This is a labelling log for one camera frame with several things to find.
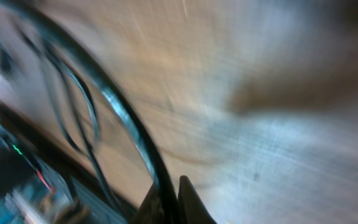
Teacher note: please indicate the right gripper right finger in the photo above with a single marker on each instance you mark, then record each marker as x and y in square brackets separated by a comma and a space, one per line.
[191, 206]

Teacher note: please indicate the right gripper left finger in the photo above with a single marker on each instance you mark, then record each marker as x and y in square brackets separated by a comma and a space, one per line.
[150, 210]

